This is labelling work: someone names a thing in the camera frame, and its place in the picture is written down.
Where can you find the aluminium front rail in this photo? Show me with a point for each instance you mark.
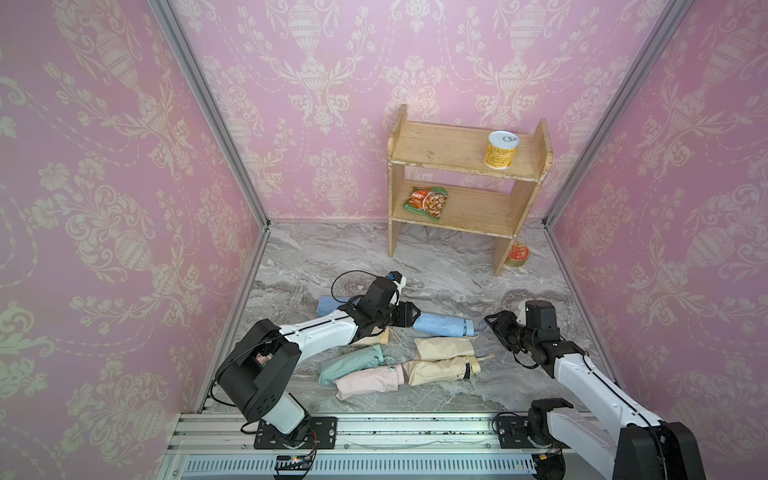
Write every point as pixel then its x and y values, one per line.
pixel 368 446

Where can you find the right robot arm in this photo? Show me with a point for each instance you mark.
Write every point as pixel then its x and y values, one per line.
pixel 619 438

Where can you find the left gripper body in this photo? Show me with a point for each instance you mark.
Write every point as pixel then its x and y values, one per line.
pixel 382 318

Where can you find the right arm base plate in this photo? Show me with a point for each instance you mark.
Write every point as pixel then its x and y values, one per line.
pixel 511 430

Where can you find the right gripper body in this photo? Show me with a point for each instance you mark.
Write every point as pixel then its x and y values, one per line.
pixel 529 338

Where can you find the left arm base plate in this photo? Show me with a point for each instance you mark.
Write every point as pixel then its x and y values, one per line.
pixel 314 432

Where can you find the red round tin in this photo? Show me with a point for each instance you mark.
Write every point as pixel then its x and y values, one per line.
pixel 518 255

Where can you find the green sleeved umbrella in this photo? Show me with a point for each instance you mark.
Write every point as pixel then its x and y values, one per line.
pixel 361 359

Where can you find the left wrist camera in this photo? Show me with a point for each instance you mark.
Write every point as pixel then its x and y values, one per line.
pixel 398 279

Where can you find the blue sleeved umbrella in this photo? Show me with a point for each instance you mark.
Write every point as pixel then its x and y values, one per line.
pixel 327 304

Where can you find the yellow can white lid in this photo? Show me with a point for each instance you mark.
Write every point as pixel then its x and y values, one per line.
pixel 501 149

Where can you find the pink sleeved umbrella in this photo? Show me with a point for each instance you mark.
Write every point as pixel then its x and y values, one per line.
pixel 380 379

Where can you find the orange green snack packet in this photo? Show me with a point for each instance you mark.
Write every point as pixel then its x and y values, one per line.
pixel 427 201

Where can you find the beige umbrella sleeve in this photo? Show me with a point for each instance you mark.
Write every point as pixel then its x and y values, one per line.
pixel 443 348
pixel 421 372

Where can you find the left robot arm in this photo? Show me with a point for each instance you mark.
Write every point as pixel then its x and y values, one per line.
pixel 256 373

